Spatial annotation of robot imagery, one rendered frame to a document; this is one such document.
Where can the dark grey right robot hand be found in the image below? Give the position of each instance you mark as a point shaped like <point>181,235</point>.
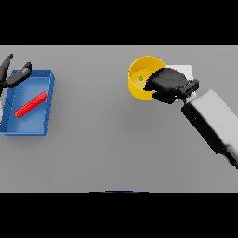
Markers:
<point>169,83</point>

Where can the blue tray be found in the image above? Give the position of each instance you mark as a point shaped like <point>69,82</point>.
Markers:
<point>28,102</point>

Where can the yellow bowl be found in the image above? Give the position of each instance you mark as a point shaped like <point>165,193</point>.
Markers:
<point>139,77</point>

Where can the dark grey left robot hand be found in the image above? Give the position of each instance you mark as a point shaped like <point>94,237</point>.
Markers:
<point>15,78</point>

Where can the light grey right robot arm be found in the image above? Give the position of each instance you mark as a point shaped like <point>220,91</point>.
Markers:
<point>214,122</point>

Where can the red beaker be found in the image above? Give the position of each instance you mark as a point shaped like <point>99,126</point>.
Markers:
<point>31,104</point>

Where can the green nut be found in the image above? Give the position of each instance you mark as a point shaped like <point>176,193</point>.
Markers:
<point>141,78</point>

